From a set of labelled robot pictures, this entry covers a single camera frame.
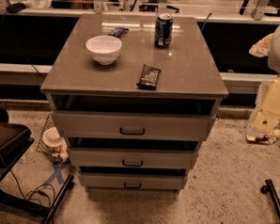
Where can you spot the grey drawer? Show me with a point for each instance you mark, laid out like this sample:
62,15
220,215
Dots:
127,181
132,126
86,157

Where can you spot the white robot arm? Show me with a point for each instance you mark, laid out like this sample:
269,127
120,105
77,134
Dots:
266,114

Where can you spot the grey drawer cabinet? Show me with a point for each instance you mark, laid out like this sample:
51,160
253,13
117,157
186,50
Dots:
189,83

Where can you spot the black snack bar packet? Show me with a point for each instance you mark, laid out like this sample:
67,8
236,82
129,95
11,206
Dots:
149,78

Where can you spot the white ceramic bowl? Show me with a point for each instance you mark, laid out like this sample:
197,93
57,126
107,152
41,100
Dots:
104,49

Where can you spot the blue snack wrapper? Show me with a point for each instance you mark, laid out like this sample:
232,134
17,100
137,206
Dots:
118,32

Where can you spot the blue soda can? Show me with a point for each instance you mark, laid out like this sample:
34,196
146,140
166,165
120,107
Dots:
163,29

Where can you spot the black stand leg left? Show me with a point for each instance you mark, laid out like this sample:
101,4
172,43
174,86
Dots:
68,184

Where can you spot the crumpled snack bag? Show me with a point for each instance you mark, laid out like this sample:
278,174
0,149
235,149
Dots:
268,139

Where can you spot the black tray on stand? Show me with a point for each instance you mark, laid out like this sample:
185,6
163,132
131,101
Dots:
15,139

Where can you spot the black caster leg right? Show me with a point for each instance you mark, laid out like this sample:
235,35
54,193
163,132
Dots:
269,188

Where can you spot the black device on ledge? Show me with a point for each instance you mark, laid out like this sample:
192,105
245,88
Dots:
12,9

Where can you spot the wire basket with items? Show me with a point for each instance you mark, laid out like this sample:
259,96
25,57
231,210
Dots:
51,143

